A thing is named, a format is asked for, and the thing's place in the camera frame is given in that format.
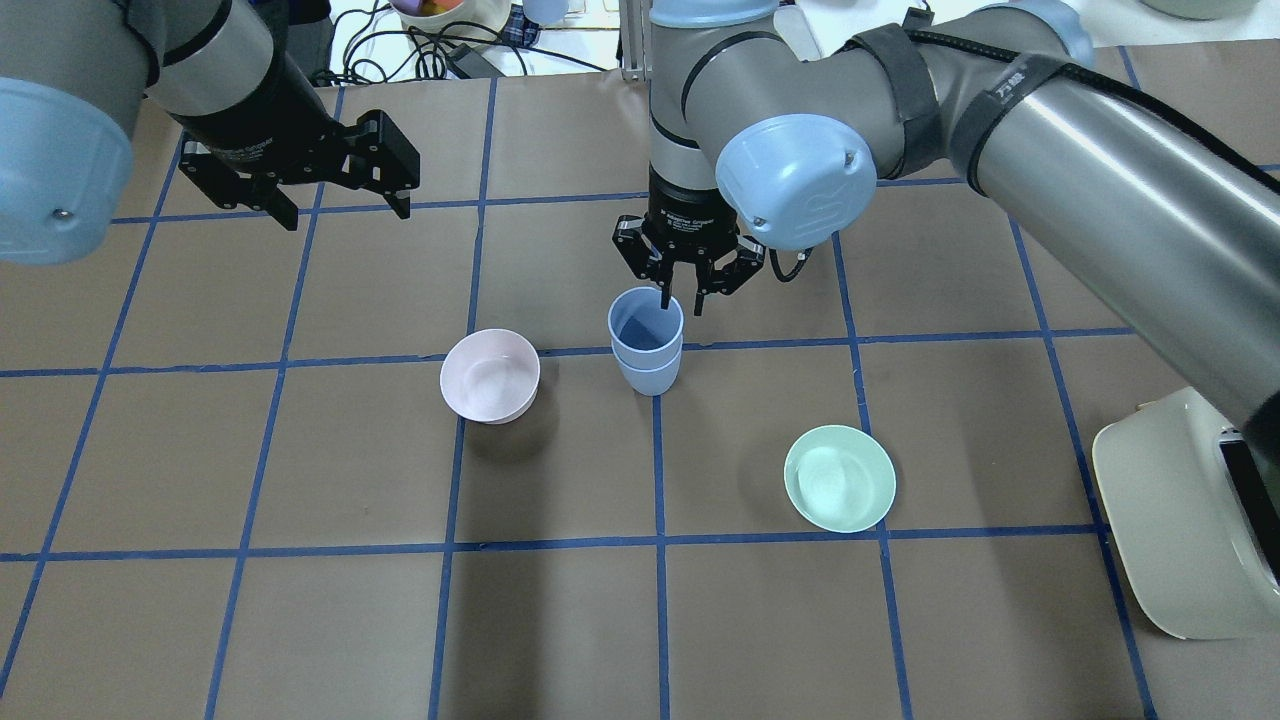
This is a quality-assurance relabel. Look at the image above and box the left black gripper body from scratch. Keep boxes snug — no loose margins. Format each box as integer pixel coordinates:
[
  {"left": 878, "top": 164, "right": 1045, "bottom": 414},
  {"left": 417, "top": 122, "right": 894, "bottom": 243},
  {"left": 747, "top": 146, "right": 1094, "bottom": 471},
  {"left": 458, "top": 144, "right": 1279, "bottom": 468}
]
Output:
[{"left": 178, "top": 50, "right": 421, "bottom": 201}]

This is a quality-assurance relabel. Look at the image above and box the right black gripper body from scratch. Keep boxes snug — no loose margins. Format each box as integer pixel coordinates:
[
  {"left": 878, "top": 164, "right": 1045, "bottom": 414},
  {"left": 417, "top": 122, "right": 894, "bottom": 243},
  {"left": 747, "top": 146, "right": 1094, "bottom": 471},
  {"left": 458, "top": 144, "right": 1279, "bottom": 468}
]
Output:
[{"left": 612, "top": 168, "right": 765, "bottom": 295}]

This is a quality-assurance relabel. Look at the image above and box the blue cup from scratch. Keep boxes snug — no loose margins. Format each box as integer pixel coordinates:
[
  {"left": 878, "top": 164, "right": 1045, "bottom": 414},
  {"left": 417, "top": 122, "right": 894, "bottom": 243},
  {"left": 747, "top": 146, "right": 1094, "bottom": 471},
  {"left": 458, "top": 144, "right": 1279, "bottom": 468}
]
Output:
[
  {"left": 613, "top": 346, "right": 684, "bottom": 397},
  {"left": 605, "top": 287, "right": 685, "bottom": 372},
  {"left": 521, "top": 0, "right": 571, "bottom": 27}
]

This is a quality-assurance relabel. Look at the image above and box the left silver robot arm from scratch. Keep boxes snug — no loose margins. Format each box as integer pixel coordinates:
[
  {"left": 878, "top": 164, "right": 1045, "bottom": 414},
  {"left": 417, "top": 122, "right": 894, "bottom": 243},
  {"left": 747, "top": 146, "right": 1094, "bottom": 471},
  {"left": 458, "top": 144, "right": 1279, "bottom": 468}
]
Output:
[{"left": 1, "top": 1, "right": 421, "bottom": 266}]

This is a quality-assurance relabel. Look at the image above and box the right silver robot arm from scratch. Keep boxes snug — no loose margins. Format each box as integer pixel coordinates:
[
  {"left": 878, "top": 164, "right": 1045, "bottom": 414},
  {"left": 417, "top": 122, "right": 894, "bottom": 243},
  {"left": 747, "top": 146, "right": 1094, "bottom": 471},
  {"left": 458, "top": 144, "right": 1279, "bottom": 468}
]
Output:
[{"left": 613, "top": 1, "right": 1279, "bottom": 461}]

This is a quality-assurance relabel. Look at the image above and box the black power adapter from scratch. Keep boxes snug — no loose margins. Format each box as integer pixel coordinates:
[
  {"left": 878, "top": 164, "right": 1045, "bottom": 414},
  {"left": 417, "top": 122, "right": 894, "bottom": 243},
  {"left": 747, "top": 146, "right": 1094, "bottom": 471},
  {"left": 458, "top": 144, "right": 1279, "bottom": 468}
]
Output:
[{"left": 445, "top": 44, "right": 506, "bottom": 79}]

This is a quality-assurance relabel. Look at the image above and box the bowl of foam blocks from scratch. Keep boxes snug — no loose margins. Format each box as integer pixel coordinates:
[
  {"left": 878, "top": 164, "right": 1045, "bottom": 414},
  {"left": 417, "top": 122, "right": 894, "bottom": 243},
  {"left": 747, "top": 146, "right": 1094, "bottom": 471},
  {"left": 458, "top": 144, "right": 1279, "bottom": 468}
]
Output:
[{"left": 389, "top": 1, "right": 512, "bottom": 40}]

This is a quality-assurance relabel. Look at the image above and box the pink bowl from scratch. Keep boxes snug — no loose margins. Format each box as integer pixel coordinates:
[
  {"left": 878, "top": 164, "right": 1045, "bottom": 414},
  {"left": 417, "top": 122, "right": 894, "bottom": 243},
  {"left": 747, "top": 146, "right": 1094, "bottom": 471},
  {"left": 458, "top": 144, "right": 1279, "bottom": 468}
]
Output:
[{"left": 439, "top": 328, "right": 541, "bottom": 425}]

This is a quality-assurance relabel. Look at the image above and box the green bowl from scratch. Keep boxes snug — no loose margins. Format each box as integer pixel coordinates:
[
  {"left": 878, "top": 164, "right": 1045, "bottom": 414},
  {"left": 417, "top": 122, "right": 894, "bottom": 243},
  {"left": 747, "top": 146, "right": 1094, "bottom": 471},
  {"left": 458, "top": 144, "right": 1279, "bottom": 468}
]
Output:
[{"left": 783, "top": 425, "right": 899, "bottom": 534}]

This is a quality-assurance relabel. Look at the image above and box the blue cup on desk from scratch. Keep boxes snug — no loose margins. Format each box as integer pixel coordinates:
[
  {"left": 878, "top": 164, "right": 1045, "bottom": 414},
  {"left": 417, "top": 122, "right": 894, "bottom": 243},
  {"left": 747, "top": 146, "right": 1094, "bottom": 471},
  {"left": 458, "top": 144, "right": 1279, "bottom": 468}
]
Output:
[{"left": 521, "top": 0, "right": 571, "bottom": 27}]

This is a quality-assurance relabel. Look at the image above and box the cream white toaster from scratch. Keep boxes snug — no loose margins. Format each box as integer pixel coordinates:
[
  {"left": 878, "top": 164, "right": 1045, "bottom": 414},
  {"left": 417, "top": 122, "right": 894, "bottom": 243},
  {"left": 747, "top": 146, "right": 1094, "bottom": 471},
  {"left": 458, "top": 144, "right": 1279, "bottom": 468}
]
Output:
[{"left": 1091, "top": 387, "right": 1279, "bottom": 641}]

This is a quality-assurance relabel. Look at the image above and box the aluminium frame post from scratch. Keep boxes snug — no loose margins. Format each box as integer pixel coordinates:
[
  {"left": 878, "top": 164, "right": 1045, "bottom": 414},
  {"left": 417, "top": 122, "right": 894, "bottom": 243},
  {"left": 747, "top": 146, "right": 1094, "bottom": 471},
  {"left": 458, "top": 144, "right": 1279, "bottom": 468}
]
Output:
[{"left": 617, "top": 0, "right": 653, "bottom": 83}]

